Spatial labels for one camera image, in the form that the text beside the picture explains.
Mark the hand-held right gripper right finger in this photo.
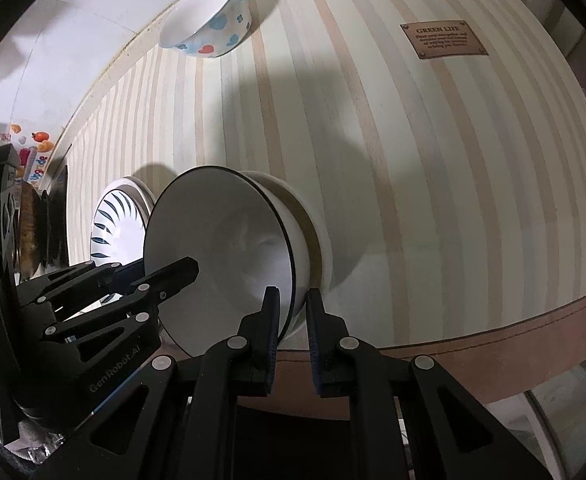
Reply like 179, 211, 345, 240
305, 287, 556, 480

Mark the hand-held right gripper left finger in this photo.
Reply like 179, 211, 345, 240
33, 286, 281, 480

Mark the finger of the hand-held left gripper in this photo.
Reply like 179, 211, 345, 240
17, 260, 146, 306
35, 256, 200, 361

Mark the plain white bowl dark rim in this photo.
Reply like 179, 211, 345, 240
143, 166, 306, 356

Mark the white plate blue stripe pattern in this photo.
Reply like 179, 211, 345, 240
90, 185, 150, 268

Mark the dark wok with food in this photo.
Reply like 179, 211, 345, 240
15, 187, 48, 277

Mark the black cooktop stove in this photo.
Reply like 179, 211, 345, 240
38, 160, 74, 267

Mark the striped counter mat cat print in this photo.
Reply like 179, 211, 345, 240
65, 0, 586, 406

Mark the white bowl blue heart print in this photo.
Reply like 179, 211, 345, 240
159, 0, 252, 59

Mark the colourful wall sticker set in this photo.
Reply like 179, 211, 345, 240
0, 122, 56, 191

